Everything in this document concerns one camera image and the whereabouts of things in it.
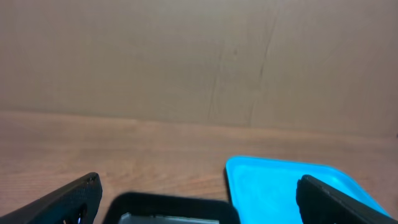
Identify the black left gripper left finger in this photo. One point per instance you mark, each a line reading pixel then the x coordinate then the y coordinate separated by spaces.
pixel 76 202

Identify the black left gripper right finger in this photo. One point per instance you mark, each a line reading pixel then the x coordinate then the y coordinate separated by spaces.
pixel 320 203

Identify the teal plastic tray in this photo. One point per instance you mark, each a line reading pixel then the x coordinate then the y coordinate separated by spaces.
pixel 264 190

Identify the black water tray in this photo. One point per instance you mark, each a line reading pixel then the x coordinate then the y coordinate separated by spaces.
pixel 134 207

